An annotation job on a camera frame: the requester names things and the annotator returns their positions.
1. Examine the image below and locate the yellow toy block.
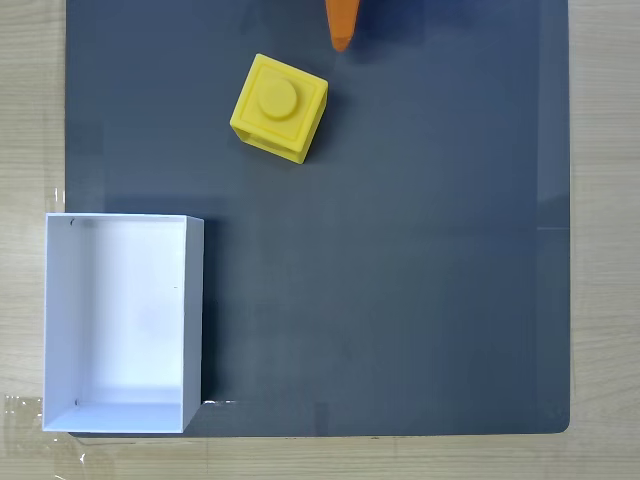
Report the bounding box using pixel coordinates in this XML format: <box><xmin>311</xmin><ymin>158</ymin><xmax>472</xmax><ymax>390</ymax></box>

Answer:
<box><xmin>229</xmin><ymin>53</ymin><xmax>330</xmax><ymax>166</ymax></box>

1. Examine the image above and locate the white open cardboard box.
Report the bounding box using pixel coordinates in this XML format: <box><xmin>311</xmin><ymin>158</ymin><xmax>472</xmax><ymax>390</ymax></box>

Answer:
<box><xmin>42</xmin><ymin>213</ymin><xmax>205</xmax><ymax>434</ymax></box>

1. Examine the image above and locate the dark gray table mat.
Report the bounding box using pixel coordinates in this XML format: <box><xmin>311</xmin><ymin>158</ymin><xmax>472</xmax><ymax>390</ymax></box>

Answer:
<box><xmin>64</xmin><ymin>0</ymin><xmax>572</xmax><ymax>439</ymax></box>

